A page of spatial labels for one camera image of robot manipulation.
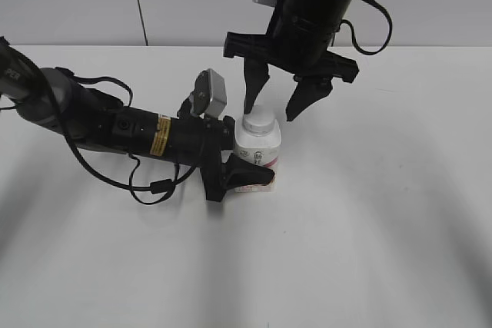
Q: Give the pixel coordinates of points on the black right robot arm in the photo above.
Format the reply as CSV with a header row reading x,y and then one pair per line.
x,y
317,20

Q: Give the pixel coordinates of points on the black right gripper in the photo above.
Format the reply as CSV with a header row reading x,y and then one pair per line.
x,y
313,68

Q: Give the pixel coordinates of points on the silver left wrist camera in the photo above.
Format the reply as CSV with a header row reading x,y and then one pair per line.
x,y
209,96

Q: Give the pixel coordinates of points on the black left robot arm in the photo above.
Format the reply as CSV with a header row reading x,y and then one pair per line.
x,y
89,119

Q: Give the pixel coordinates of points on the white ribbed bottle cap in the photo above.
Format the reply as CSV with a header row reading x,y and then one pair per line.
x,y
259,121

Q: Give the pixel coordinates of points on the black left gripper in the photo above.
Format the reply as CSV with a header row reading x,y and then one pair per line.
x,y
199,143

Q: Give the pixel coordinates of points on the white yili changqing yogurt bottle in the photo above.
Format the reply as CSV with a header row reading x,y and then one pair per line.
x,y
262,150

